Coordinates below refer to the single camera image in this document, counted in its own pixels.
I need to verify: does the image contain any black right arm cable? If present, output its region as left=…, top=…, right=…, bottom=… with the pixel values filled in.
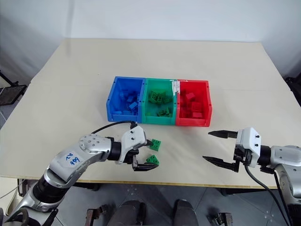
left=244, top=164, right=290, bottom=226

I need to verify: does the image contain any white tape strip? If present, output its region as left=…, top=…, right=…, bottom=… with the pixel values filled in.
left=171, top=79, right=181, bottom=96

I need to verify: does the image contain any blue plastic bin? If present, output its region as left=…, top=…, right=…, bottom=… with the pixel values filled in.
left=106, top=76, right=147, bottom=123

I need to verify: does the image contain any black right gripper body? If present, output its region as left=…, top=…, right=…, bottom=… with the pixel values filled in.
left=232, top=144, right=252, bottom=165

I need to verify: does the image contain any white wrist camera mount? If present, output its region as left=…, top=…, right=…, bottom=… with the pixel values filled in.
left=234, top=127, right=262, bottom=169
left=117, top=126, right=149, bottom=164

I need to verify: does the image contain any red plastic bin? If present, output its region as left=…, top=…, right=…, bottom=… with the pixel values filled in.
left=175, top=79, right=213, bottom=128

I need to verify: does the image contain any black equipment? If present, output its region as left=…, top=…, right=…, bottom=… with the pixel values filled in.
left=285, top=75, right=301, bottom=107

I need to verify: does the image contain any dark rounded shape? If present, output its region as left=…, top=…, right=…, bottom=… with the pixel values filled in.
left=116, top=200, right=147, bottom=226
left=173, top=199, right=198, bottom=226

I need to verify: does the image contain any rusty metal bracket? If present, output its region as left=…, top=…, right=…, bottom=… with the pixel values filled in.
left=86, top=204, right=109, bottom=225
left=206, top=211, right=234, bottom=226

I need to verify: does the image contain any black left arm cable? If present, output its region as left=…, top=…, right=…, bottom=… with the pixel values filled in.
left=90, top=121, right=137, bottom=135

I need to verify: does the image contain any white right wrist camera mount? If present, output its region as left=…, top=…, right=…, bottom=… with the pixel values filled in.
left=234, top=127, right=262, bottom=169

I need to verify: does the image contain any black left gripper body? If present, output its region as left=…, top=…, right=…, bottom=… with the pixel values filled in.
left=124, top=148, right=142, bottom=166

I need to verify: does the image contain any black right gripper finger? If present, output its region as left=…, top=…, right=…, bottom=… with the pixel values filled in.
left=202, top=155, right=241, bottom=173
left=207, top=129, right=239, bottom=140

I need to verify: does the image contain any black metal stand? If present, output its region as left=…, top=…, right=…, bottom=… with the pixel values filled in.
left=0, top=70, right=28, bottom=107

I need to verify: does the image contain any thin white cable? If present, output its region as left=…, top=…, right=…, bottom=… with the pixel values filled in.
left=0, top=185, right=22, bottom=201

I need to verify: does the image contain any green plastic bin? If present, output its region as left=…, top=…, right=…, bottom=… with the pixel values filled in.
left=141, top=77, right=180, bottom=125

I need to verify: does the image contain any black table leg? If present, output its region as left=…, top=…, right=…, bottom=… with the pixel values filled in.
left=220, top=187, right=236, bottom=196
left=74, top=182, right=100, bottom=192

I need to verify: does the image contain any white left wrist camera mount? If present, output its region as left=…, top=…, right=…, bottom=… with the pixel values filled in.
left=117, top=126, right=149, bottom=164

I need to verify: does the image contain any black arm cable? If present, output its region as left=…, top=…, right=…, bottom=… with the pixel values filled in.
left=244, top=164, right=290, bottom=226
left=90, top=121, right=137, bottom=135

